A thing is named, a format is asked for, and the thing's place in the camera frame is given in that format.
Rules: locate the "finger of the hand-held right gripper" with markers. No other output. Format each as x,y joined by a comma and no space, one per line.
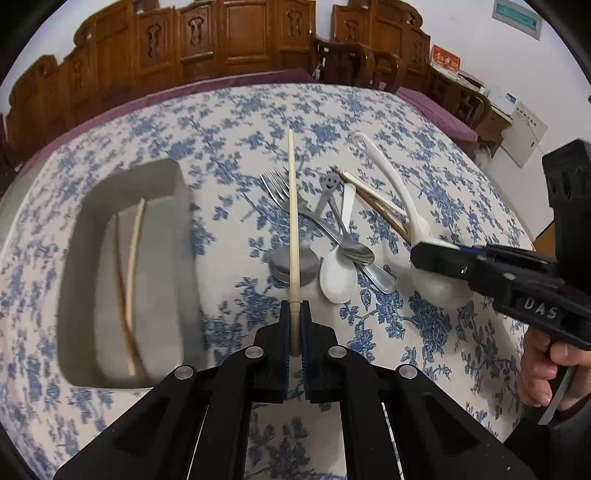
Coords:
508,254
438,261

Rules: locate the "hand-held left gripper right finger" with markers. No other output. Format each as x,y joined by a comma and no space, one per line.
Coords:
305,369

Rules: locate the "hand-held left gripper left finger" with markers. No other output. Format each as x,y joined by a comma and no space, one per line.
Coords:
285,369

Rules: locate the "brown wooden chopstick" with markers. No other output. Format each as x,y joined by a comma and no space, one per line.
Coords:
388,219
123,295

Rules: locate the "plain metal spoon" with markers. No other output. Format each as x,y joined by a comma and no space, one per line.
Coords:
358,254

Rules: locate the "large white ladle spoon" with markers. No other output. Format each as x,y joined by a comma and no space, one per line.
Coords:
392,184

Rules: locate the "slim white plastic spoon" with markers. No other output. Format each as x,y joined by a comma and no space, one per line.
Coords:
338,279

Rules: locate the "grey metal tray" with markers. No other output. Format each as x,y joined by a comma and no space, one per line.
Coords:
152,286

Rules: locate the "metal fork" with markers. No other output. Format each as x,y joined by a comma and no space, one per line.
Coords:
281,189
270,189

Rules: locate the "person's right hand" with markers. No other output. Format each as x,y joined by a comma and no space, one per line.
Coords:
535,369

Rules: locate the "small white box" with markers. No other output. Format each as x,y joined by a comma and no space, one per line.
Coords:
503,102

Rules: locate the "dark wooden armchair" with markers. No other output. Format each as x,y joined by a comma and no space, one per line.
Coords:
351,60
466,101

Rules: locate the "white papers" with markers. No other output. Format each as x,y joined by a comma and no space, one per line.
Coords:
472,81

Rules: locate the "red box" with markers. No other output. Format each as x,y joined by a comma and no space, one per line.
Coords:
445,61

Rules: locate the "purple tablecloth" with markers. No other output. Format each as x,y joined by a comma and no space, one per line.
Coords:
277,76

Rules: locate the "blue floral tablecloth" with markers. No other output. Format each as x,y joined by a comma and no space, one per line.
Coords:
231,129

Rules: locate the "row of carved wooden chairs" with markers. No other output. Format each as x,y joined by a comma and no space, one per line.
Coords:
161,50

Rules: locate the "white wall panel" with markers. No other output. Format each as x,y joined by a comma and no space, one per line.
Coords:
526,138

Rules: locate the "green wall sign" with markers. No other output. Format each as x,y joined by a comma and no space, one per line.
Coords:
515,16

